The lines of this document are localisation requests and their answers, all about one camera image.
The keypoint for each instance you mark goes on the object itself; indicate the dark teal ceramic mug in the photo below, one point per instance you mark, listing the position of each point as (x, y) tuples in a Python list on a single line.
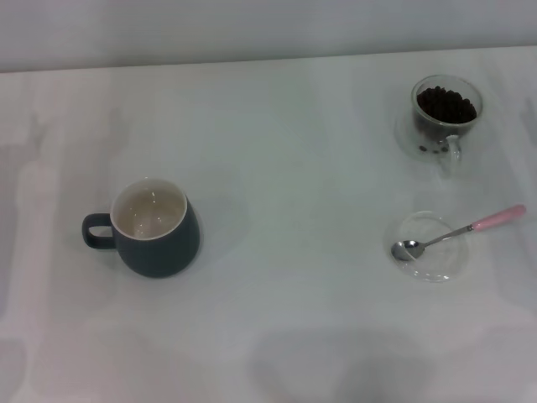
[(159, 260)]

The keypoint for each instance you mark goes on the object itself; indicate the coffee beans pile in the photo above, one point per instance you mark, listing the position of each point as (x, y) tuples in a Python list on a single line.
[(446, 105)]

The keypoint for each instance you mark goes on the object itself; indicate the empty glass saucer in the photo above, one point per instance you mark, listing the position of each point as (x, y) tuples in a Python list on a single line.
[(440, 260)]

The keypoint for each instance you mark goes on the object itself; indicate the double-wall glass cup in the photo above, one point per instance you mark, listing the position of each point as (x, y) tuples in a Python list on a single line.
[(423, 126)]

